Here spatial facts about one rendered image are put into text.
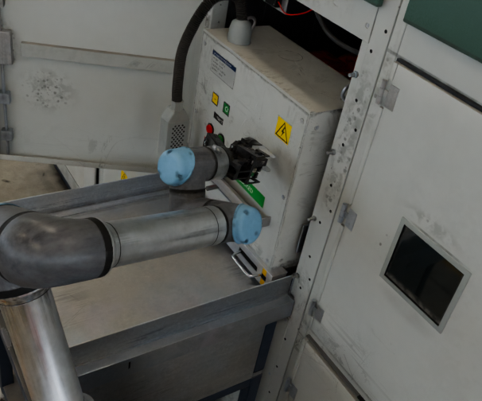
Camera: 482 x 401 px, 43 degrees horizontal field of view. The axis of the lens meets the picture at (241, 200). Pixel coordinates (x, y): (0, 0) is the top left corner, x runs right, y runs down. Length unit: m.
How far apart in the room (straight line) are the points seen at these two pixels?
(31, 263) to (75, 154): 1.18
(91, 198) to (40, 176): 1.66
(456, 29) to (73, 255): 0.72
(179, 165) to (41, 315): 0.38
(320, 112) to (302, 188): 0.21
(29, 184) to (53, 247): 2.54
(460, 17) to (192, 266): 0.97
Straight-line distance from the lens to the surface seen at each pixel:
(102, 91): 1.95
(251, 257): 1.65
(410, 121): 1.20
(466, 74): 1.14
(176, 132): 1.75
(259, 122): 1.52
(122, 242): 0.96
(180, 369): 1.63
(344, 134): 1.36
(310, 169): 1.46
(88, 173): 2.97
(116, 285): 1.62
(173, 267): 1.68
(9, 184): 3.46
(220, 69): 1.65
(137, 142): 2.02
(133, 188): 1.91
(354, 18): 1.32
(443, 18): 1.13
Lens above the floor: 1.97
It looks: 35 degrees down
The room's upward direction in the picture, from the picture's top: 11 degrees clockwise
